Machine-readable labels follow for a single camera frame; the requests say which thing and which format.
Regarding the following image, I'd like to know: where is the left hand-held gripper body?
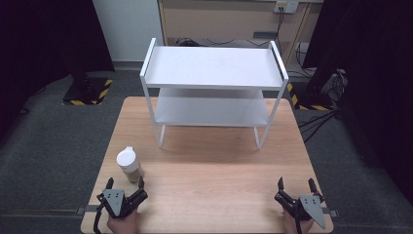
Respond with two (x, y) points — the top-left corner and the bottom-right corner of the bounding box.
(96, 188), (149, 219)

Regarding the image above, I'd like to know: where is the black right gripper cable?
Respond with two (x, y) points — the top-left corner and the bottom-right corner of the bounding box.
(293, 213), (304, 234)

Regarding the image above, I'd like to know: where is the bundle of black floor cables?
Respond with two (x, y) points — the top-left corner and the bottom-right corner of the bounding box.
(296, 108), (342, 144)

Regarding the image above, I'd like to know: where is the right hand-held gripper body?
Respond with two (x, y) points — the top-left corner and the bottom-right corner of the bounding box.
(274, 190), (327, 230)

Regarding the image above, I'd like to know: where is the black power strip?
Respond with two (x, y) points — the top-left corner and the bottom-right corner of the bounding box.
(252, 30), (279, 40)

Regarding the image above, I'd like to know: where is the white two-tier shelf rack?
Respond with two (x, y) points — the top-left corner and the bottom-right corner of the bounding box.
(139, 37), (289, 150)

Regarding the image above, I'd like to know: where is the white wall socket panel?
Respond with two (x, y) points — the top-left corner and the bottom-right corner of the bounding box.
(273, 0), (299, 15)

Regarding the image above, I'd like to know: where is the black wall cable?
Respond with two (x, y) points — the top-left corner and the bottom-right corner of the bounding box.
(274, 9), (286, 45)

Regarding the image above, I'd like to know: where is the black curtain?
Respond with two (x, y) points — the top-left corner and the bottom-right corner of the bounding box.
(301, 0), (413, 206)
(0, 0), (115, 137)

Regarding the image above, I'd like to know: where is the person's left hand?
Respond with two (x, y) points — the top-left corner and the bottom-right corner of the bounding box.
(107, 208), (140, 234)

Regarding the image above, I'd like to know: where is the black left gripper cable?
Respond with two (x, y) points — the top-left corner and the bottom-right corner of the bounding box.
(93, 201), (106, 234)

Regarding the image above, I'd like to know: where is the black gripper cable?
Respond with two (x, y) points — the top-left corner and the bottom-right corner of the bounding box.
(93, 201), (106, 234)
(293, 213), (304, 234)

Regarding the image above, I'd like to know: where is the person's right hand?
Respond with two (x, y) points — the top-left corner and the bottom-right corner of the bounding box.
(282, 209), (316, 234)

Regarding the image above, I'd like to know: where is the white lidded cup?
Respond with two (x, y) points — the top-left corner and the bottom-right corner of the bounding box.
(116, 145), (145, 183)

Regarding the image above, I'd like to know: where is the black stand base hazard tape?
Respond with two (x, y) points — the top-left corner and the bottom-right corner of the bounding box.
(61, 77), (114, 106)
(285, 82), (333, 111)

